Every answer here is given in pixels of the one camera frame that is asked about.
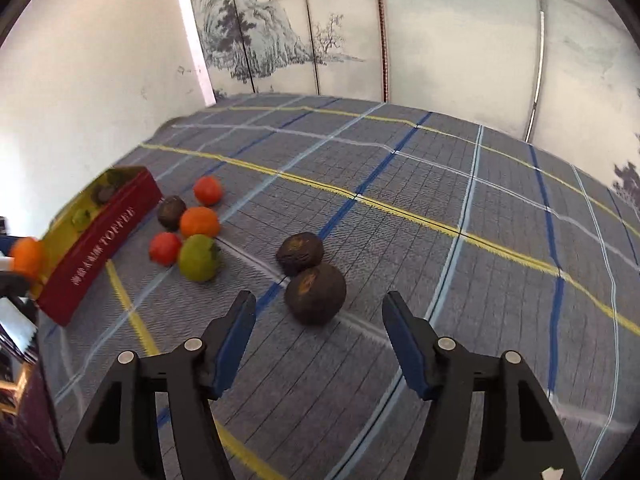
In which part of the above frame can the orange tangerine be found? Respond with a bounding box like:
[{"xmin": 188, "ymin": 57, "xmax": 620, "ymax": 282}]
[
  {"xmin": 10, "ymin": 237, "xmax": 46, "ymax": 282},
  {"xmin": 179, "ymin": 207, "xmax": 221, "ymax": 238}
]

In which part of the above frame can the red tomato fruit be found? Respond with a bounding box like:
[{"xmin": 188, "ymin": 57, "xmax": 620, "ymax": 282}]
[{"xmin": 149, "ymin": 232, "xmax": 182, "ymax": 266}]

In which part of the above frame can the small dark brown fruit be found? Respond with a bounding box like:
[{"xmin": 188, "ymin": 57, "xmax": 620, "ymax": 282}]
[{"xmin": 156, "ymin": 195, "xmax": 186, "ymax": 232}]

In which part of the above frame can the green round fruit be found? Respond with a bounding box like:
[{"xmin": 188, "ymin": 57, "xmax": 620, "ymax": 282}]
[{"xmin": 178, "ymin": 234, "xmax": 221, "ymax": 283}]

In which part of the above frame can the red orange small fruit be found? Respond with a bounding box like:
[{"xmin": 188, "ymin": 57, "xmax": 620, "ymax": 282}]
[{"xmin": 193, "ymin": 176, "xmax": 224, "ymax": 207}]

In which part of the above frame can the dark brown passion fruit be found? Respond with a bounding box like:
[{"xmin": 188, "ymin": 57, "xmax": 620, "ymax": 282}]
[
  {"xmin": 284, "ymin": 263, "xmax": 346, "ymax": 325},
  {"xmin": 276, "ymin": 232, "xmax": 324, "ymax": 276}
]

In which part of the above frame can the green fruit in tin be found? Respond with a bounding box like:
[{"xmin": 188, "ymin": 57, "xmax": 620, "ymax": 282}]
[{"xmin": 72, "ymin": 208, "xmax": 92, "ymax": 233}]

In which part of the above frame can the red gold toffee tin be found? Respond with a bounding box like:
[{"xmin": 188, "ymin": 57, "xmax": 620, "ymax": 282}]
[{"xmin": 32, "ymin": 166, "xmax": 162, "ymax": 326}]

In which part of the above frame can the dark fruit in tin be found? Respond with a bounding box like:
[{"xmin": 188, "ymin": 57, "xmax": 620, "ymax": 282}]
[{"xmin": 92, "ymin": 185, "xmax": 117, "ymax": 207}]

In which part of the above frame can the grey plaid tablecloth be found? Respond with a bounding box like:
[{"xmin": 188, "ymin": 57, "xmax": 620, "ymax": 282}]
[{"xmin": 40, "ymin": 94, "xmax": 639, "ymax": 479}]

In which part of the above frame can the painted folding screen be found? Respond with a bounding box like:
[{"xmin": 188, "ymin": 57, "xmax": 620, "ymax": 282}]
[{"xmin": 191, "ymin": 0, "xmax": 639, "ymax": 204}]

